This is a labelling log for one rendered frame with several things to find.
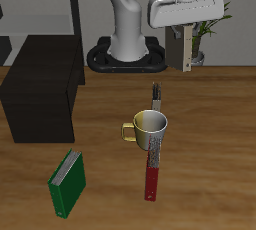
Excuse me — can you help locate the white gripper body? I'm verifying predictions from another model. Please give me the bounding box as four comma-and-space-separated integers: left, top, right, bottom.
147, 0, 226, 30

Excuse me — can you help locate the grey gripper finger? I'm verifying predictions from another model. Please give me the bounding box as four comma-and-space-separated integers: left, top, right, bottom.
171, 25, 183, 40
192, 22, 202, 36

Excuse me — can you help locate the white shelf unit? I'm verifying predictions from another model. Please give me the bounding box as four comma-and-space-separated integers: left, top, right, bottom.
0, 0, 84, 38

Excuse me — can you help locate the green book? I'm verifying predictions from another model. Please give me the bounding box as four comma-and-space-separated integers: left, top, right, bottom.
47, 147, 87, 220

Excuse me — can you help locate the green pot plant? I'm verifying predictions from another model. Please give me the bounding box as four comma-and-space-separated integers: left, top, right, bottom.
190, 0, 237, 67

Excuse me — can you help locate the white and yellow mug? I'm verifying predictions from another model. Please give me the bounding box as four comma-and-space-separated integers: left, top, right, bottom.
120, 109, 169, 152

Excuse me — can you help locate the dark brown desk caddy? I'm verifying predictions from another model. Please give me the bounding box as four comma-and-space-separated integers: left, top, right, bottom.
0, 34, 86, 144

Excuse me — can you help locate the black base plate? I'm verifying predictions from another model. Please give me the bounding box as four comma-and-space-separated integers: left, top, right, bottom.
86, 36, 168, 74

